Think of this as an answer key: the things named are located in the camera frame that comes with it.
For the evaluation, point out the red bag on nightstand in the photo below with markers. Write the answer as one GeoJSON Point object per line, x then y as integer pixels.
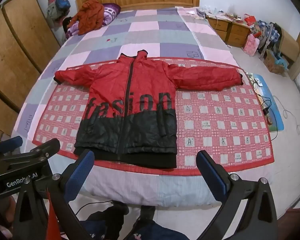
{"type": "Point", "coordinates": [250, 20]}

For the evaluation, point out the purple patterned pillow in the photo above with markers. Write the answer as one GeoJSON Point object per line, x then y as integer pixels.
{"type": "Point", "coordinates": [111, 10]}

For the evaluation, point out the black shoe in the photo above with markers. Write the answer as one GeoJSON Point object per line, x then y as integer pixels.
{"type": "Point", "coordinates": [106, 224]}
{"type": "Point", "coordinates": [145, 228]}

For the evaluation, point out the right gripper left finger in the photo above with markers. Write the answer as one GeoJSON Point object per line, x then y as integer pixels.
{"type": "Point", "coordinates": [33, 221]}

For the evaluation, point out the plaid clothes pile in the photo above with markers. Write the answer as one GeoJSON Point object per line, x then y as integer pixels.
{"type": "Point", "coordinates": [269, 31]}

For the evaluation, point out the hanging bags pile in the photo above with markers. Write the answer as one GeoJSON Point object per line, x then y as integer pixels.
{"type": "Point", "coordinates": [56, 11]}

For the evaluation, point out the orange-brown jacket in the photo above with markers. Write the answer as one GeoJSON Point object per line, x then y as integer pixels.
{"type": "Point", "coordinates": [90, 17]}

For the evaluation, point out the wooden nightstand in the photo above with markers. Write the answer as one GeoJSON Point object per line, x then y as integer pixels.
{"type": "Point", "coordinates": [232, 33]}

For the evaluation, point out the left black shoe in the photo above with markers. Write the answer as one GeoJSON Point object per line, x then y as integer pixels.
{"type": "Point", "coordinates": [106, 224]}

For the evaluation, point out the red checkered mat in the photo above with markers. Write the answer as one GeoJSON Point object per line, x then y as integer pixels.
{"type": "Point", "coordinates": [229, 125]}

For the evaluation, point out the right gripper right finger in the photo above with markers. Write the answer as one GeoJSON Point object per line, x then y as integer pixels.
{"type": "Point", "coordinates": [259, 219]}

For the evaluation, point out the right black shoe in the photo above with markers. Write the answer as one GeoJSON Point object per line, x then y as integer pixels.
{"type": "Point", "coordinates": [145, 228]}

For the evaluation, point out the red and black jacket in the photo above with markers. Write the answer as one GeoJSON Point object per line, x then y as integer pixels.
{"type": "Point", "coordinates": [130, 114]}

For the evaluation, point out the wooden wardrobe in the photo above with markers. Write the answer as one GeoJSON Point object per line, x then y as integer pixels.
{"type": "Point", "coordinates": [27, 44]}

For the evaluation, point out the pastel checkered bed quilt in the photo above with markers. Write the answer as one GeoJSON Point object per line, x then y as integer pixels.
{"type": "Point", "coordinates": [174, 36]}

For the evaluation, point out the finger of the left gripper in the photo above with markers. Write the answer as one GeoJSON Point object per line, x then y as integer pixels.
{"type": "Point", "coordinates": [10, 145]}
{"type": "Point", "coordinates": [39, 153]}

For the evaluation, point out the pink plush bag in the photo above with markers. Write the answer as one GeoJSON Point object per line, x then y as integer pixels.
{"type": "Point", "coordinates": [251, 45]}

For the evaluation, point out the blue floor mat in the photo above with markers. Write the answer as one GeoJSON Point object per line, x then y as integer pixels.
{"type": "Point", "coordinates": [269, 106]}

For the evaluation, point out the cardboard box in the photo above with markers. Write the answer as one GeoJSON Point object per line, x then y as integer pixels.
{"type": "Point", "coordinates": [284, 57]}

